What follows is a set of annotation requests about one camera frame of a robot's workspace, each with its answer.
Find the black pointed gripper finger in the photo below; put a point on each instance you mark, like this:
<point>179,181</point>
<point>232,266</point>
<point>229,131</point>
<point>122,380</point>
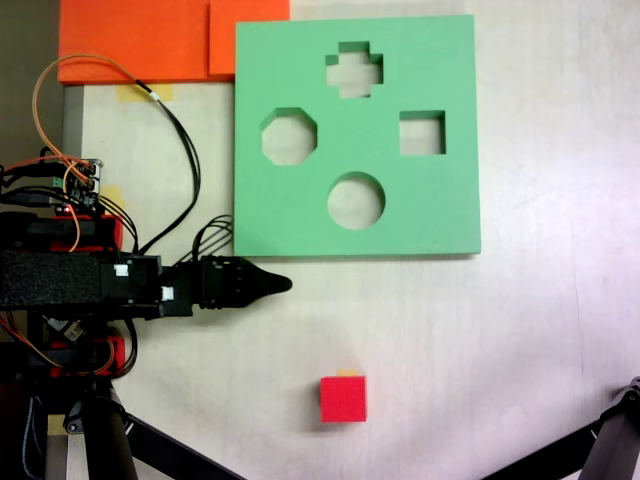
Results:
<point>270,283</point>

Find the small black converter board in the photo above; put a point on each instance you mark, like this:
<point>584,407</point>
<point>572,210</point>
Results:
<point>65,327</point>

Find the black USB plug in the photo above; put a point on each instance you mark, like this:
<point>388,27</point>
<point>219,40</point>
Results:
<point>27,199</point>

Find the thick black tripod leg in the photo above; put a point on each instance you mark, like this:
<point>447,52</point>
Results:
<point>107,440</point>
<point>617,440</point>

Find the circuit board with green terminal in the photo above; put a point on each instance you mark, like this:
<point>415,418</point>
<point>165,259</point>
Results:
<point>82,182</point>

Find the green shape sorting board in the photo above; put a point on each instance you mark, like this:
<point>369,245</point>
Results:
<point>440,210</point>

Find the red printed base clamp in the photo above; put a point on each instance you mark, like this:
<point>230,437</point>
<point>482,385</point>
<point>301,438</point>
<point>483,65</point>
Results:
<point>111,232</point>
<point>117,352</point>

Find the yellow tape strip with print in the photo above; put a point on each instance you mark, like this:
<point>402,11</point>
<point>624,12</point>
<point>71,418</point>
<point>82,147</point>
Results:
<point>347,373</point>

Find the thin black tripod strut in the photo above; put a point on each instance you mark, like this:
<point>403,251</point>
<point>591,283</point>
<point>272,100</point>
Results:
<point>185,452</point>
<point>545,452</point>

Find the red square block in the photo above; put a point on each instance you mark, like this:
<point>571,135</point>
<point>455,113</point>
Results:
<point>344,400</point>

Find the large orange foam block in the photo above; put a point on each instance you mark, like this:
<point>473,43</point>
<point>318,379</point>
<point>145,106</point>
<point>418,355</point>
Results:
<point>135,40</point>

